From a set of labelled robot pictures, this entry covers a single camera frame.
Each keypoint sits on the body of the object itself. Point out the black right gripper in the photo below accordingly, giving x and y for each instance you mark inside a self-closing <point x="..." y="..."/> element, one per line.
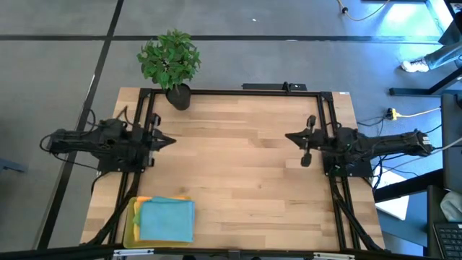
<point x="321" y="141"/>

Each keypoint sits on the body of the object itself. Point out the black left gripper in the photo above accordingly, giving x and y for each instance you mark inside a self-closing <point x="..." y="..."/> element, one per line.
<point x="148" y="142"/>

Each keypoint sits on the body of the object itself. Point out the orange microfiber towel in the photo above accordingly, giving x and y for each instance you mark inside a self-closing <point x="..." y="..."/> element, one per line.
<point x="144" y="199"/>

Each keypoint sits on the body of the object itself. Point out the teal microfiber towel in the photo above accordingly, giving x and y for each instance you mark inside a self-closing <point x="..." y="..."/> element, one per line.
<point x="167" y="220"/>

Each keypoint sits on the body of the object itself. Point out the green microfiber towel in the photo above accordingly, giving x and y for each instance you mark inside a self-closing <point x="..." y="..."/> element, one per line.
<point x="136" y="218"/>

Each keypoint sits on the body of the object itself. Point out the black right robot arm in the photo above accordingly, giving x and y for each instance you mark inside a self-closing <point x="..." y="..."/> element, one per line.
<point x="382" y="144"/>

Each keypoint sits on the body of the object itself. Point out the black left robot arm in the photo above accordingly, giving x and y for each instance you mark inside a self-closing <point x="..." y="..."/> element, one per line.
<point x="94" y="142"/>

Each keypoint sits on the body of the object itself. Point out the potted green plant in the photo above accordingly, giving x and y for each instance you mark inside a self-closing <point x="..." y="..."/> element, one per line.
<point x="169" y="61"/>

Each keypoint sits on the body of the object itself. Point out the yellow plastic bin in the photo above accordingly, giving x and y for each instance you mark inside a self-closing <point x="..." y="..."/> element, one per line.
<point x="128" y="234"/>

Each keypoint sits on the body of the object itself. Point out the white flat box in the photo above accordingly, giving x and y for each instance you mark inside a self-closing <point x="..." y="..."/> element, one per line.
<point x="395" y="207"/>

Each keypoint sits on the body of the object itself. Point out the person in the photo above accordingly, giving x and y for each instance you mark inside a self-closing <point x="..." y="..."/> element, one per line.
<point x="415" y="65"/>

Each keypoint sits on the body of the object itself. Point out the black desk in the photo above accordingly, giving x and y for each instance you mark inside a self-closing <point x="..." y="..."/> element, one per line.
<point x="451" y="144"/>

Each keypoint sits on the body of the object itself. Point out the grey cloth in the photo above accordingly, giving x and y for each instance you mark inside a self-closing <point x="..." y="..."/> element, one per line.
<point x="453" y="206"/>

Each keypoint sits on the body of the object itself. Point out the black keyboard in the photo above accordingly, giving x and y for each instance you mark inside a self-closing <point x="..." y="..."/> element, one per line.
<point x="449" y="238"/>

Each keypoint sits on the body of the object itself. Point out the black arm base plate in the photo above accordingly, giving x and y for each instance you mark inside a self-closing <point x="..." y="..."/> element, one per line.
<point x="355" y="169"/>
<point x="119" y="168"/>

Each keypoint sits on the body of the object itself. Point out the black bar bracket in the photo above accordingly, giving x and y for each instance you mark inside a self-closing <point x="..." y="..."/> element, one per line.
<point x="267" y="86"/>

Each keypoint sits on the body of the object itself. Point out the black table frame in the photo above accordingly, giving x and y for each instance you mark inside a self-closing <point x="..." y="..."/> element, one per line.
<point x="231" y="92"/>

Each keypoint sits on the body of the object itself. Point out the silver aluminium bracket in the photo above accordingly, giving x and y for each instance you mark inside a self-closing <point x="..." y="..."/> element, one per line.
<point x="133" y="251"/>
<point x="334" y="255"/>

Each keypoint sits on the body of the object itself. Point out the black desk frame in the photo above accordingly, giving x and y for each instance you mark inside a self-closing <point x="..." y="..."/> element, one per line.
<point x="408" y="92"/>

